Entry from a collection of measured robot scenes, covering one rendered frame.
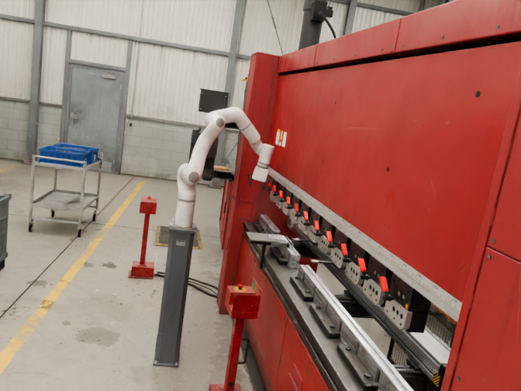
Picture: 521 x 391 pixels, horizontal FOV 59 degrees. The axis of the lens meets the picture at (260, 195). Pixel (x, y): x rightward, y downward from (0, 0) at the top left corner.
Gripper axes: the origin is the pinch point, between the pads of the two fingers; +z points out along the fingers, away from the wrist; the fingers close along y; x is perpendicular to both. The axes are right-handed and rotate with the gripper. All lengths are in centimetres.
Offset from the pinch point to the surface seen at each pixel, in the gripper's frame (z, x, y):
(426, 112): -73, 161, -46
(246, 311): 57, 78, -13
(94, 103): 50, -652, 360
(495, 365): -25, 243, -50
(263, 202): 24, -67, -11
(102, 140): 121, -654, 326
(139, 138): 96, -668, 256
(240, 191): 19, -63, 10
